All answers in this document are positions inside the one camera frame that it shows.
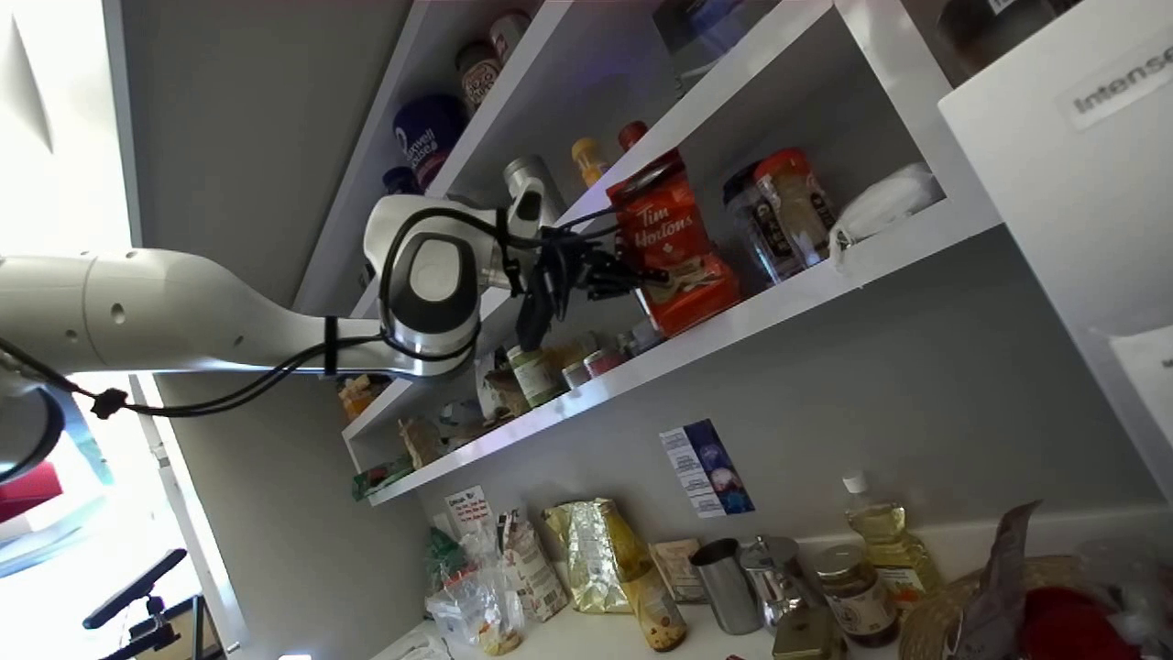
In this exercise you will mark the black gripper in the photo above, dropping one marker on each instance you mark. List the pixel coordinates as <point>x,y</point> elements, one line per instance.
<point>571,261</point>

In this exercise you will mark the red object on counter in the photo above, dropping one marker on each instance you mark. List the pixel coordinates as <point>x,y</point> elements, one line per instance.
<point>1066,624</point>

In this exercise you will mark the glass jar on counter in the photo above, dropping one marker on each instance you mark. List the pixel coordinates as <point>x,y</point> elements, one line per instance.
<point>854,596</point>

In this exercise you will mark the white wall shelf unit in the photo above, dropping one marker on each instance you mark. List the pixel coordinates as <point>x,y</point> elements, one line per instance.
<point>848,80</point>

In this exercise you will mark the blue packet top shelf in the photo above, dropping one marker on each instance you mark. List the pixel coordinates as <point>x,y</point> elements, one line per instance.
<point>428,134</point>

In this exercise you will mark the yellow oil bottle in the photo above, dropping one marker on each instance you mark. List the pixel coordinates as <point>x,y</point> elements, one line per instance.
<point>893,547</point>

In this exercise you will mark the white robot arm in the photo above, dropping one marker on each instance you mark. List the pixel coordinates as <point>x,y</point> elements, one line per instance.
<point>177,311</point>

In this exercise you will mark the clear plastic food bag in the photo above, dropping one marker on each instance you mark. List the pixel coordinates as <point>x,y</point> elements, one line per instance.
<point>478,610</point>

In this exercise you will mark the orange snack packet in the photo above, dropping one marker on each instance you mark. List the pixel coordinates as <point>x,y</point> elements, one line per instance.
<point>660,233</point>

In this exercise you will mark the blue white wall card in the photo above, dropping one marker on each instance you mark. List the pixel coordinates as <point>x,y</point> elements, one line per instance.
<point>704,469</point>

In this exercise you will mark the grey metal cup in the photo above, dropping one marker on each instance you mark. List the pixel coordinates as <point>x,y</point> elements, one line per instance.
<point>727,588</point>

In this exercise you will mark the gold foil bag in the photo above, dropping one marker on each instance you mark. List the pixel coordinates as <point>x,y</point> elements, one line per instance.
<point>596,552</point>

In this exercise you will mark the red lid clear jar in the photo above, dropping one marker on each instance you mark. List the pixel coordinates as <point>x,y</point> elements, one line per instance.
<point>796,200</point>

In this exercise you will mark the white box with label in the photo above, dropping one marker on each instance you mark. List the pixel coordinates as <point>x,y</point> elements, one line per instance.
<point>1067,123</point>

